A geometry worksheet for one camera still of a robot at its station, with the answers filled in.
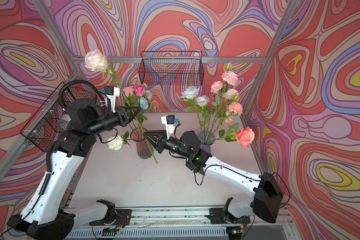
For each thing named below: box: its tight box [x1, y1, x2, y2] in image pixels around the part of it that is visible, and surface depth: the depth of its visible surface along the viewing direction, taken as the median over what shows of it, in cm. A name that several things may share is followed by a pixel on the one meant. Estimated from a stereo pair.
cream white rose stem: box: [180, 86, 204, 133], surface depth 70 cm
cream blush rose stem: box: [84, 49, 158, 164], surface depth 44 cm
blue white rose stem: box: [196, 95, 211, 135], surface depth 76 cm
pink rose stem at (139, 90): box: [134, 84, 145, 130], surface depth 69 cm
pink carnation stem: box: [210, 62, 239, 121], surface depth 69 cm
